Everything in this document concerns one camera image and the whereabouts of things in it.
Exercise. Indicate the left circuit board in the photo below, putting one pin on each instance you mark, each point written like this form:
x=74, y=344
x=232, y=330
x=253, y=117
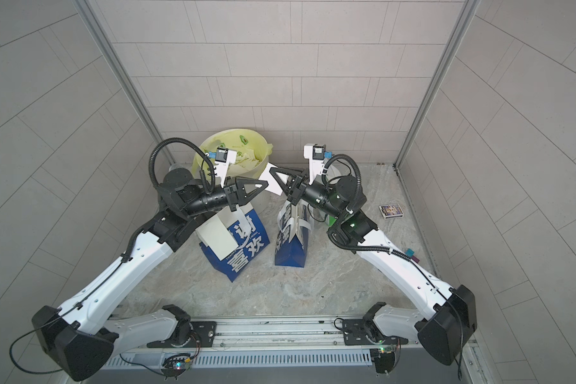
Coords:
x=175, y=365

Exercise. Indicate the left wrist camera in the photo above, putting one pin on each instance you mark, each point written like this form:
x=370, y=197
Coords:
x=222, y=158

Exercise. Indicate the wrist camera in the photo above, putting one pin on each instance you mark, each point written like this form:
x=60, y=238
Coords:
x=317, y=156
x=222, y=158

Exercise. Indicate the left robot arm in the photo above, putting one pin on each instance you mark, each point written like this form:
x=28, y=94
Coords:
x=79, y=335

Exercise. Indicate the white receipt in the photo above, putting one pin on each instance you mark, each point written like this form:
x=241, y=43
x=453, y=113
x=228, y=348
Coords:
x=215, y=235
x=269, y=178

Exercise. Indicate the circuit board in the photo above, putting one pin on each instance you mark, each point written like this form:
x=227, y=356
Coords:
x=175, y=365
x=384, y=361

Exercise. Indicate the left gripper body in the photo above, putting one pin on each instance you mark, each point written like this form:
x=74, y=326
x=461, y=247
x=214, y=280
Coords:
x=210, y=202

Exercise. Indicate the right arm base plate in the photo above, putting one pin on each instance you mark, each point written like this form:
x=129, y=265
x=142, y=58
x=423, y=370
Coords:
x=355, y=332

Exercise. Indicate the aluminium rail frame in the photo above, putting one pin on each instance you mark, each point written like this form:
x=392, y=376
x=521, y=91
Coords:
x=289, y=341

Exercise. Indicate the yellow-green bin liner bag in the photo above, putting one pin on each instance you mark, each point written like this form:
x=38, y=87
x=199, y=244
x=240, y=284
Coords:
x=221, y=141

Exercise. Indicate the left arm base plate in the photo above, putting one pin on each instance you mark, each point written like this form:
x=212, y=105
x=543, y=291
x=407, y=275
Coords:
x=197, y=333

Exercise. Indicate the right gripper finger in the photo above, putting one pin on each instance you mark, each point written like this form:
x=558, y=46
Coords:
x=284, y=186
x=282, y=174

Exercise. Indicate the shredded paper in bin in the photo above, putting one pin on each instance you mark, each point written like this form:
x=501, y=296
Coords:
x=246, y=157

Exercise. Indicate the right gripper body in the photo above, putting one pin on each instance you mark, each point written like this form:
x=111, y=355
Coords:
x=323, y=198

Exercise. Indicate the small card box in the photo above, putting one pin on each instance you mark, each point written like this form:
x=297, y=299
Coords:
x=391, y=211

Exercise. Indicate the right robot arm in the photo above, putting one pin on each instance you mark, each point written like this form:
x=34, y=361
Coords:
x=446, y=316

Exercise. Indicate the teal purple blocks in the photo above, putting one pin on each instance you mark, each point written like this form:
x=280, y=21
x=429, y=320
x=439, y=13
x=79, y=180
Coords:
x=410, y=253

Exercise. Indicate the green white paper bag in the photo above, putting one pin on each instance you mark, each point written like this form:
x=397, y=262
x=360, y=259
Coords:
x=330, y=220

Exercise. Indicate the right circuit board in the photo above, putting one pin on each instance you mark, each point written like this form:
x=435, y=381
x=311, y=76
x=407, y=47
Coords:
x=384, y=361

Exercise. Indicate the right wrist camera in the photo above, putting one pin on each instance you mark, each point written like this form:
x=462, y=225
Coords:
x=317, y=156

